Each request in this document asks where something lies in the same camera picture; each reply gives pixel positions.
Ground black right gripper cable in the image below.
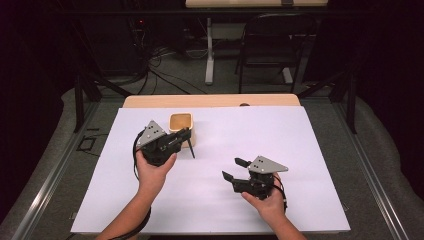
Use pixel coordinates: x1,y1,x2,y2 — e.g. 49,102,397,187
273,173,288,214

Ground person's left hand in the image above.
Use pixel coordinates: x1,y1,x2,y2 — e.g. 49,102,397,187
135,149,178,198

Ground dark computer tower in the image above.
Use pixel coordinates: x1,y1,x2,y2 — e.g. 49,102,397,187
89,13,141,76

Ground person's right hand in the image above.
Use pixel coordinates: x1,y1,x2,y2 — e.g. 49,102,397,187
241,172,287,219

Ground white table sheet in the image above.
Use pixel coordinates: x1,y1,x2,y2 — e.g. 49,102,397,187
70,105,352,234

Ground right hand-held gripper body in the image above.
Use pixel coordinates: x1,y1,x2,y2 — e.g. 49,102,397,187
232,155,290,201

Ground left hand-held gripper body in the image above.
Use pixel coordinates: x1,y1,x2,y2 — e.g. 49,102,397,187
134,119,183,168

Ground wooden table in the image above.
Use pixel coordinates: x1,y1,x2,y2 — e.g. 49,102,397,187
122,93,302,108

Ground light desk with white legs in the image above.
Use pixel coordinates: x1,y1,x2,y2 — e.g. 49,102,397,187
184,0,329,86

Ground black metal stand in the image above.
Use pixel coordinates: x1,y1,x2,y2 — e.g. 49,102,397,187
71,19,134,134
296,71,359,134

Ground cream square ceramic cup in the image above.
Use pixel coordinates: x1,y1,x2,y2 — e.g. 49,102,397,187
168,112,197,149

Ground black metal chair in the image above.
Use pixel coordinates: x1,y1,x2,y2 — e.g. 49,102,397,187
234,12,318,94

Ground aluminium floor rail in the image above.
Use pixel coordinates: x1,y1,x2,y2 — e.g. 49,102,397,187
333,99,401,240
9,99,101,240

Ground black floor cable bundle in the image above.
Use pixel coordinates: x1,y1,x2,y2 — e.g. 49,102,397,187
133,19,208,96

